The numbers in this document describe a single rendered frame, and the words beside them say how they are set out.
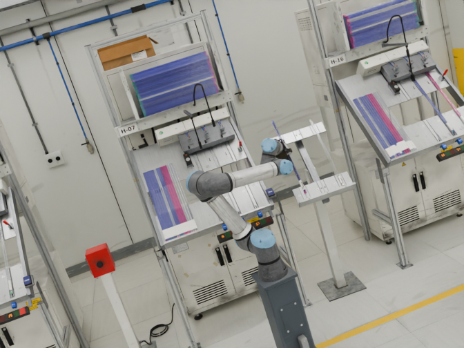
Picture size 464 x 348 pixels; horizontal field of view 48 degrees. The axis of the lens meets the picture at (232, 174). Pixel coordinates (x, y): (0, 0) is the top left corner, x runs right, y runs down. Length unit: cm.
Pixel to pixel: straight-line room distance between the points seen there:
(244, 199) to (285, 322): 80
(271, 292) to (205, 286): 97
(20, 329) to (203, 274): 118
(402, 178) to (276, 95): 176
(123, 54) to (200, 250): 140
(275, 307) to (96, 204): 270
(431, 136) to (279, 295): 149
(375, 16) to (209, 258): 193
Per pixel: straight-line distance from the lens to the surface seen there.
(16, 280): 318
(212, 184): 236
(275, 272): 258
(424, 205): 388
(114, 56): 359
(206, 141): 324
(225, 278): 348
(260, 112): 498
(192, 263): 340
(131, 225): 501
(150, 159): 331
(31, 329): 357
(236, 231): 261
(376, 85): 364
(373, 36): 367
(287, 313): 267
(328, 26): 374
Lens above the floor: 177
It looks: 16 degrees down
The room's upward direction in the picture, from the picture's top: 17 degrees counter-clockwise
